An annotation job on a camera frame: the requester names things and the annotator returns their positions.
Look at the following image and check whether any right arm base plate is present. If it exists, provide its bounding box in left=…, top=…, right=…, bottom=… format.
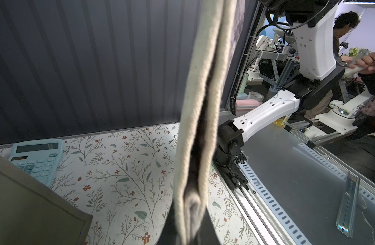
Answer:
left=213, top=151, right=249, bottom=191

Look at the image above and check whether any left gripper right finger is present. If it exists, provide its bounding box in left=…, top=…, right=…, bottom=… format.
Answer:
left=196, top=209, right=220, bottom=245

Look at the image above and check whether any light blue calculator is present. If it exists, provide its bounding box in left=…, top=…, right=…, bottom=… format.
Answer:
left=8, top=139, right=63, bottom=187

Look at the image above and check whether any operator hand in background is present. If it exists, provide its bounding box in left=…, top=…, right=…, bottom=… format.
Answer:
left=349, top=53, right=375, bottom=75

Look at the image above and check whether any loose aluminium rail piece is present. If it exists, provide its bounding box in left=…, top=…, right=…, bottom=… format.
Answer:
left=335, top=172, right=360, bottom=238

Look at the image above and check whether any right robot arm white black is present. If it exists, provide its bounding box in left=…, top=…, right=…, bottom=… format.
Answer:
left=214, top=1, right=345, bottom=170

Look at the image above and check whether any cream canvas bag painting print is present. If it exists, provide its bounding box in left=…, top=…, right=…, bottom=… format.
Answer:
left=172, top=1, right=245, bottom=245

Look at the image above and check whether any olive green tote bag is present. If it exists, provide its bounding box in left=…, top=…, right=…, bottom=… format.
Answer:
left=0, top=155, right=93, bottom=245

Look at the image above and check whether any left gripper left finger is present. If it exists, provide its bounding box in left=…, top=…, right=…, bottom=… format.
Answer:
left=157, top=202, right=181, bottom=245

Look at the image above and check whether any person in background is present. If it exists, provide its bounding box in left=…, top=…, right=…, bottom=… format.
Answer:
left=303, top=11, right=375, bottom=187

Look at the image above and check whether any floral table mat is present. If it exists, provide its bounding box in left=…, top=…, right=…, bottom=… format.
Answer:
left=0, top=122, right=261, bottom=245

